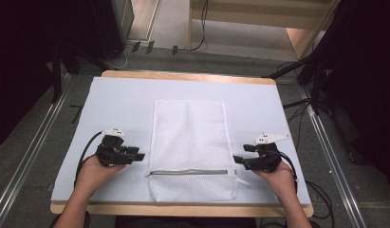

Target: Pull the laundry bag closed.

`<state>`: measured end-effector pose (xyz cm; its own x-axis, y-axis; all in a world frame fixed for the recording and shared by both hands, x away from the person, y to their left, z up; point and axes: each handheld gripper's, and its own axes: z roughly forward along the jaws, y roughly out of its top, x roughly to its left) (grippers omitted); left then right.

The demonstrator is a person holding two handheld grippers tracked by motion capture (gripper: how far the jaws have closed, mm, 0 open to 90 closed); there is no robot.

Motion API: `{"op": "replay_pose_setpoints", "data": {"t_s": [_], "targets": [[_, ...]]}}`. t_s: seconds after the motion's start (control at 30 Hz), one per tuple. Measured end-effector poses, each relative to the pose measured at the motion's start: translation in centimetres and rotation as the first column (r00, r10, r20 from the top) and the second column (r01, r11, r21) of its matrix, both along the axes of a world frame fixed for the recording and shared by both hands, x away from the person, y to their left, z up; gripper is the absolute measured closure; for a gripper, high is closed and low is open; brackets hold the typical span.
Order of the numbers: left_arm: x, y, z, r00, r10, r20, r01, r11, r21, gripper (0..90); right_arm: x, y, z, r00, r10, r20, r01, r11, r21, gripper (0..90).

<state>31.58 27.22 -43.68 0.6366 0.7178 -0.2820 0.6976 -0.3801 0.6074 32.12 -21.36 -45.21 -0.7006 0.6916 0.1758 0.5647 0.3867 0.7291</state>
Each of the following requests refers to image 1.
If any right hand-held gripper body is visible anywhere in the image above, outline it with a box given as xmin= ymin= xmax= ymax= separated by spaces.
xmin=244 ymin=132 xmax=291 ymax=174

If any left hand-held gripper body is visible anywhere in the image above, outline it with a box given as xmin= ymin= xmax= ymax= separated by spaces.
xmin=95 ymin=127 xmax=135 ymax=168

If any white mesh laundry bag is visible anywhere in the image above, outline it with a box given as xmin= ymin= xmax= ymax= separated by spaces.
xmin=145 ymin=100 xmax=250 ymax=203

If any person's right hand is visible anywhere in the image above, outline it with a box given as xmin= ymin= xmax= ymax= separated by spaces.
xmin=252 ymin=160 xmax=298 ymax=204

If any person's left hand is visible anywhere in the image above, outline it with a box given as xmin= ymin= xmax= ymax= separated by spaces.
xmin=74 ymin=155 xmax=127 ymax=196

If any pale blue table mat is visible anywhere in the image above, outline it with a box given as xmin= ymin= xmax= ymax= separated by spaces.
xmin=50 ymin=76 xmax=311 ymax=205

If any wooden table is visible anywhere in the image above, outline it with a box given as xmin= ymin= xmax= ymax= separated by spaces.
xmin=49 ymin=69 xmax=314 ymax=219

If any person's dark clothing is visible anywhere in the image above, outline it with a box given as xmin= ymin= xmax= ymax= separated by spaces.
xmin=84 ymin=211 xmax=258 ymax=228

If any black metal stand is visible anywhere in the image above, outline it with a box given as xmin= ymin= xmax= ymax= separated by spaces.
xmin=50 ymin=44 xmax=65 ymax=105
xmin=262 ymin=55 xmax=325 ymax=116

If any black curtain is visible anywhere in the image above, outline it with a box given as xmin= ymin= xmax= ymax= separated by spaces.
xmin=319 ymin=0 xmax=390 ymax=193
xmin=0 ymin=0 xmax=116 ymax=150

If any light wooden shelf unit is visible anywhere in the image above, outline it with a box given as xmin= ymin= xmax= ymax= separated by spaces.
xmin=187 ymin=0 xmax=343 ymax=62

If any grey cabinet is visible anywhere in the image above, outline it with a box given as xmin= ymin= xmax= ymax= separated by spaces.
xmin=109 ymin=0 xmax=136 ymax=44

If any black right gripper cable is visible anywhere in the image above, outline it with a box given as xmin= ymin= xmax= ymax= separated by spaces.
xmin=275 ymin=150 xmax=299 ymax=193

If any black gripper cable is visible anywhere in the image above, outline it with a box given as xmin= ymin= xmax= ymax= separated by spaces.
xmin=275 ymin=150 xmax=299 ymax=193
xmin=73 ymin=131 xmax=104 ymax=188

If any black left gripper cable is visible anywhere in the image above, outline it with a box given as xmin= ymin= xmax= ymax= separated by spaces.
xmin=73 ymin=131 xmax=104 ymax=188

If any metal floor rail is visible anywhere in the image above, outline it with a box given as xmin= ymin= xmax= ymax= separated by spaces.
xmin=0 ymin=73 xmax=72 ymax=228
xmin=297 ymin=85 xmax=368 ymax=228

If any black floor cable loop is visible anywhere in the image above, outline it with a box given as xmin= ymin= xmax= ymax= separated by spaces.
xmin=305 ymin=180 xmax=336 ymax=228

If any white floor cable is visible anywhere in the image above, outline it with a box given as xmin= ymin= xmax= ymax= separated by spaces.
xmin=109 ymin=45 xmax=134 ymax=70

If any thin black hanging cable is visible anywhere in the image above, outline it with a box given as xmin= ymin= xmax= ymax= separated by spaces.
xmin=177 ymin=0 xmax=210 ymax=52

